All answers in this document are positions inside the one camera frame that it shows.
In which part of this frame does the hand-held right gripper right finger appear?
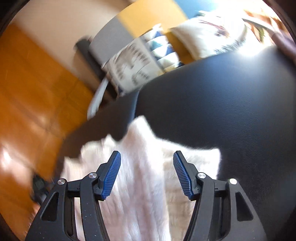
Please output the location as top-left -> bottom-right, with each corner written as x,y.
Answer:
173,150 -> 267,241

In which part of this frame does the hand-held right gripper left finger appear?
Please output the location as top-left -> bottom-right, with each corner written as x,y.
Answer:
25,150 -> 122,241

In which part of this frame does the white knit sweater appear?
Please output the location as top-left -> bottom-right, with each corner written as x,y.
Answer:
60,116 -> 223,241

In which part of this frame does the wooden wardrobe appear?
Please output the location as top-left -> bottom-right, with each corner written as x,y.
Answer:
0,23 -> 100,232

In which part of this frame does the tiger print cushion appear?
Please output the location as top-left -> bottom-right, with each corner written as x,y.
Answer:
102,24 -> 179,95

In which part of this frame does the black rolled mat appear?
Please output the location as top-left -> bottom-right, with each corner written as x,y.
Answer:
74,36 -> 121,102

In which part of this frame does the grey yellow blue sofa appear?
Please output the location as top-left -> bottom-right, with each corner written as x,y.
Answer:
87,0 -> 232,120

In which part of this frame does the deer print cushion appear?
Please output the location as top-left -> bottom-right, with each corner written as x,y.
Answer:
170,10 -> 249,59

